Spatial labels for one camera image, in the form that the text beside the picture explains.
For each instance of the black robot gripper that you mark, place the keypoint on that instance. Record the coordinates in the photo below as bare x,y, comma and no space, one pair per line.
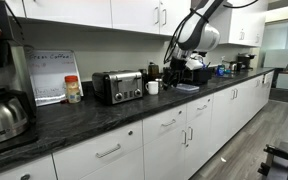
173,73

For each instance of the white wooden top drawer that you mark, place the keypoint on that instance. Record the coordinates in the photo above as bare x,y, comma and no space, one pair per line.
156,125

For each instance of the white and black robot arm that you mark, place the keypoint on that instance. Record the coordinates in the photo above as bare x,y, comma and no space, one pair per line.
193,35

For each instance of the white small drawer right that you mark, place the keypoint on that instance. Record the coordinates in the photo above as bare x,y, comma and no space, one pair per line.
200,109

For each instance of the white left drawer front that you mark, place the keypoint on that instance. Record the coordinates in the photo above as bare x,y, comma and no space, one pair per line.
116,155

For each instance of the small silver cup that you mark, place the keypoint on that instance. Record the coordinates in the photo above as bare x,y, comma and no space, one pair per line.
160,83

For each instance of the clear plastic container lid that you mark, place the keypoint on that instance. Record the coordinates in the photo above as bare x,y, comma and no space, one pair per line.
187,87

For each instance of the white mug on counter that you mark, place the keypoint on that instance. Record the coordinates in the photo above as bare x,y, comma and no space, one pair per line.
152,87

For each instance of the dark bottle behind toaster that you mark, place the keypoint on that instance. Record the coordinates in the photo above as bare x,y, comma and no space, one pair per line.
153,71

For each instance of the black dish rack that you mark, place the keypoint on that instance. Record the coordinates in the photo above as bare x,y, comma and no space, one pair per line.
197,76

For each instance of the blue soap bottle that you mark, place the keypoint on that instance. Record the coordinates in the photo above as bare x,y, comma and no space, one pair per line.
221,67

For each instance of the silver black toaster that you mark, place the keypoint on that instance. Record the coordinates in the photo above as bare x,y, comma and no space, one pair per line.
115,87

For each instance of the far black coffee maker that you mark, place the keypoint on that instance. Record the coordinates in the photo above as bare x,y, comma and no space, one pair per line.
245,60

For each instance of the creamer jar with red lid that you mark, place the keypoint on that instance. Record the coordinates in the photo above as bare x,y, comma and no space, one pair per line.
72,89

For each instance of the whiteboard sign fresh coffee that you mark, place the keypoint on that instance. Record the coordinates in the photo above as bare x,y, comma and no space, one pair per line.
48,69

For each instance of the black red cart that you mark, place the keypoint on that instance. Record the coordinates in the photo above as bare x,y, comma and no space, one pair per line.
276,165

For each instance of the black coffee brewer machine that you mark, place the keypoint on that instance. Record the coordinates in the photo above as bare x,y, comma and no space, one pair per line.
14,74

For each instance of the steel coffee carafe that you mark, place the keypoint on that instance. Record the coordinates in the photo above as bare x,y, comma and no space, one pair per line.
14,113

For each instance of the white upper wall cabinets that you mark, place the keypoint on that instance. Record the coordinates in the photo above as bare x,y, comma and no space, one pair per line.
146,16

